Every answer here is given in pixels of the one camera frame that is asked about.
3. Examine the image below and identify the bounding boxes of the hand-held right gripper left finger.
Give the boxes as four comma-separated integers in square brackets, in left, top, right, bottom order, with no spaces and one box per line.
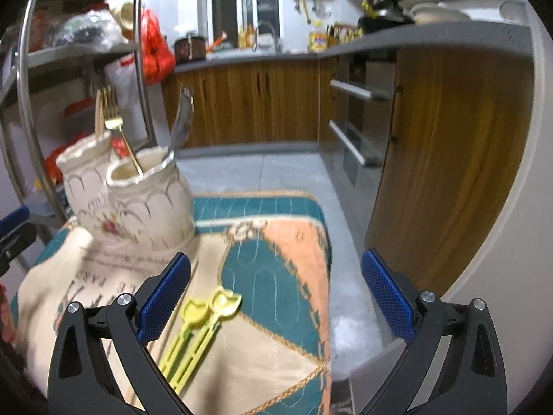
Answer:
[47,251,191,415]

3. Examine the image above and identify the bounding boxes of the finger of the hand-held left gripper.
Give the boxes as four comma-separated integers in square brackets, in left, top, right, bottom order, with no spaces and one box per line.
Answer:
[0,206,30,238]
[0,224,38,275]

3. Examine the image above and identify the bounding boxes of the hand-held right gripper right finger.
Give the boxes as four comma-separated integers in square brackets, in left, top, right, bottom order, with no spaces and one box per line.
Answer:
[360,248,508,415]

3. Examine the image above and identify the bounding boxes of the yellow-green plastic chopstick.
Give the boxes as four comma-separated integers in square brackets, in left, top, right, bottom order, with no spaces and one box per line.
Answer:
[170,287,243,396]
[158,297,212,377]

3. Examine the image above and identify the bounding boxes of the white floral ceramic utensil holder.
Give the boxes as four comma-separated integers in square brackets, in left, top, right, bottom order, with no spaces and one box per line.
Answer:
[55,132,196,253]

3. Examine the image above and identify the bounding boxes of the gold fork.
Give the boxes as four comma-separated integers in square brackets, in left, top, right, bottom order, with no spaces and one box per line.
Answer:
[103,85,145,179]

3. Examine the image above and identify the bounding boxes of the person's left hand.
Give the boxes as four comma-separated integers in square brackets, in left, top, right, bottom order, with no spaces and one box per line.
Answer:
[0,283,17,347]

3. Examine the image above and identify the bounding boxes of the printed table cloth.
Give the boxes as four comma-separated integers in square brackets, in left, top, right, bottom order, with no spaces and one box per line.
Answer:
[11,190,333,415]

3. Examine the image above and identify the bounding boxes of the red lid plastic container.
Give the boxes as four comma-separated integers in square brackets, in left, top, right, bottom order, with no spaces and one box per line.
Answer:
[65,99,98,141]

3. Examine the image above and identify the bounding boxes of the metal shelf rack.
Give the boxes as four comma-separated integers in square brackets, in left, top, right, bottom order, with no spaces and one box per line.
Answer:
[0,0,159,243]

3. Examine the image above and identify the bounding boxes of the red plastic bag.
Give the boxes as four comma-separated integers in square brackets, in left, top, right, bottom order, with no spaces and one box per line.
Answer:
[49,135,131,183]

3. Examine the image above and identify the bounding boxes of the wooden side cabinet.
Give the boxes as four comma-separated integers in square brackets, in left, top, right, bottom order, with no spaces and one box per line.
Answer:
[365,47,535,300]

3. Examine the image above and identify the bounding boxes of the white plastic bag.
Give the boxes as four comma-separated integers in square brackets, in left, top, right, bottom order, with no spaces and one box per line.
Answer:
[106,54,146,139]

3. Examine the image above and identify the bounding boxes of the built-in steel oven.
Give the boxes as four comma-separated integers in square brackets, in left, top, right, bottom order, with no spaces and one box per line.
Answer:
[319,49,398,189]

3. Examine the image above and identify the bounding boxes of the clear bag with dark contents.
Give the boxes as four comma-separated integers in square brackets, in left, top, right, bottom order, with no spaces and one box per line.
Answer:
[52,11,130,49]

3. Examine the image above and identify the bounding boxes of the wooden base cabinets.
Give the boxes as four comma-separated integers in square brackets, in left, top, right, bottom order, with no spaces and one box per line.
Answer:
[162,58,338,148]

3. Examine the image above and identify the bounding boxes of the red hanging bag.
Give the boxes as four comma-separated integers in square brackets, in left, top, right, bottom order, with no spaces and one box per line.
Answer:
[140,8,177,86]

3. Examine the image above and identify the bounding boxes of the brown rice cooker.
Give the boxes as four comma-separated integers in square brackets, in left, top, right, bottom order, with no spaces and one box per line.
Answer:
[174,32,207,64]

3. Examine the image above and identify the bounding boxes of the grey kitchen countertop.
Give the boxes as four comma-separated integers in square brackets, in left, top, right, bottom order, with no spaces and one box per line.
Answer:
[173,19,535,74]

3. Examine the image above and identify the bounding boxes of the row of condiment bottles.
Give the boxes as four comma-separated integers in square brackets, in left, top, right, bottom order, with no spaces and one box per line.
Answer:
[328,24,359,44]

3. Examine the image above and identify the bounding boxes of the black wok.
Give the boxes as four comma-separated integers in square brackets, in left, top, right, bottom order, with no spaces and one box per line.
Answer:
[358,2,415,34]

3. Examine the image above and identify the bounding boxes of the metal faucet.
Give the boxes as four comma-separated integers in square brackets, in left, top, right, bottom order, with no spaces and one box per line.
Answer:
[254,21,279,53]

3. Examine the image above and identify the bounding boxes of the white casserole pot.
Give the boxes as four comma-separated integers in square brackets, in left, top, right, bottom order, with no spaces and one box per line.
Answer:
[410,2,471,26]

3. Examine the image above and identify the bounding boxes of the kitchen window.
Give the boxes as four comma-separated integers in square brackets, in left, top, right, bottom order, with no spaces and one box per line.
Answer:
[212,0,281,48]

